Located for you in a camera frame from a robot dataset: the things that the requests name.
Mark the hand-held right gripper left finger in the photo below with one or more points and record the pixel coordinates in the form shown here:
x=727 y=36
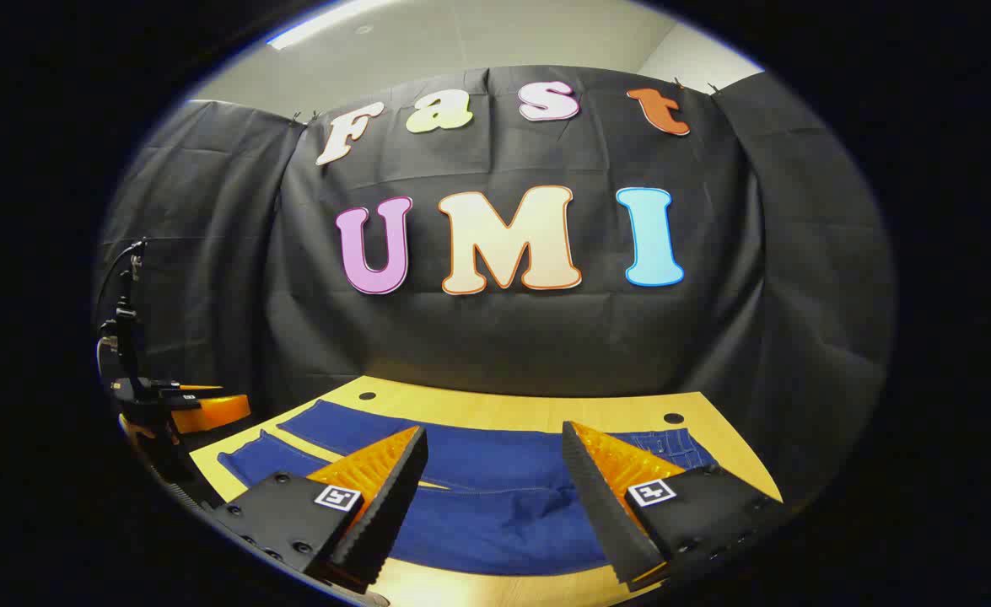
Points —
x=394 y=497

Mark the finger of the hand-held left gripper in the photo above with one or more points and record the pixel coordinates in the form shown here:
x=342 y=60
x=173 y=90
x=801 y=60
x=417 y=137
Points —
x=212 y=410

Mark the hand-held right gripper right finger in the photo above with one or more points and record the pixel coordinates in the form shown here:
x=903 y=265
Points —
x=600 y=506

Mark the blue denim jeans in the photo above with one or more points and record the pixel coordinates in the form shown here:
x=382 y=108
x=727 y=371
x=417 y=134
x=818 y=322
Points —
x=495 y=506

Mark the black backdrop cloth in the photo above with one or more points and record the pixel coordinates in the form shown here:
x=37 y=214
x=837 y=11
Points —
x=503 y=337

